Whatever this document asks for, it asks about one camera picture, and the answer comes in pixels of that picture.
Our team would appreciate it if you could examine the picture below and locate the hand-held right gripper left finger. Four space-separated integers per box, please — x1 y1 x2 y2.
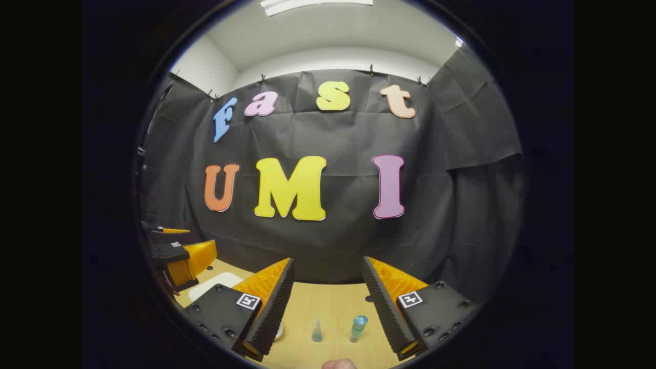
184 257 296 362

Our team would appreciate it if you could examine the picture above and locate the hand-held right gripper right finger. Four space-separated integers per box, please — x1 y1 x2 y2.
362 256 480 362

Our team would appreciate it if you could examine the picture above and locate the blue green skin care bottle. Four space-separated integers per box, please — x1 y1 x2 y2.
350 315 368 343

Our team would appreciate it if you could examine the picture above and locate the black backdrop cloth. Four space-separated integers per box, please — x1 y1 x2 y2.
138 46 523 308

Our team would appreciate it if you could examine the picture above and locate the white ceiling light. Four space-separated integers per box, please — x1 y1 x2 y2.
260 0 374 17

